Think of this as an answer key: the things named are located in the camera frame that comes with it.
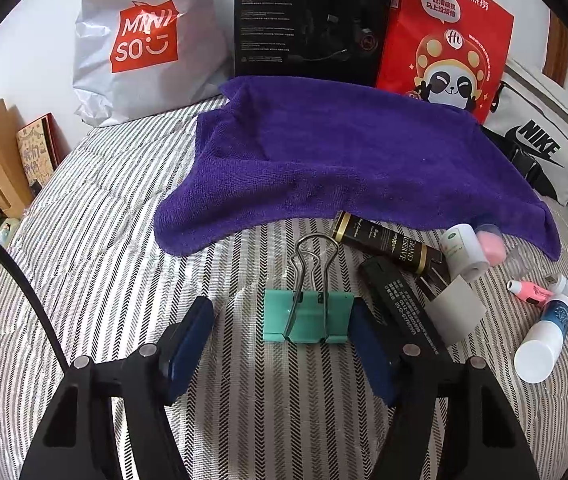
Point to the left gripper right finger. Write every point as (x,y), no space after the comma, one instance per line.
(482,435)

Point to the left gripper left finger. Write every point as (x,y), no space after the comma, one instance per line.
(76,436)

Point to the white blue bottle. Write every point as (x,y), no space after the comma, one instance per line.
(538,353)

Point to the white charger plug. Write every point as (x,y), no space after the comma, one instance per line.
(455,311)

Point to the pink small tube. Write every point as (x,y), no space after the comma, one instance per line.
(529,292)

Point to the black rectangular battery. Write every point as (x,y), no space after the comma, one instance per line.
(401,311)

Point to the black gold cosmetic tube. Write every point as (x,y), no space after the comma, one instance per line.
(408,254)

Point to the white tape roll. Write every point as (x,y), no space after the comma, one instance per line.
(463,253)

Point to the pink earbud case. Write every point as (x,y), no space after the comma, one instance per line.
(492,243)

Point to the teal binder clip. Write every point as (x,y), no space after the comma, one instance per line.
(309,313)

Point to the striped bed cover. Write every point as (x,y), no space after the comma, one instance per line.
(253,410)

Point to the white Nike waist bag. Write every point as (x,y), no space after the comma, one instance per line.
(529,119)

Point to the purple towel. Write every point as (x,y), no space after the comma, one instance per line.
(285,147)

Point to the red panda paper bag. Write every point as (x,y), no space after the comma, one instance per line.
(450,52)

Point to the white Miniso plastic bag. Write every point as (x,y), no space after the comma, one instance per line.
(136,58)

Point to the black Hecate product box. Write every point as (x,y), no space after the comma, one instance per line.
(338,40)

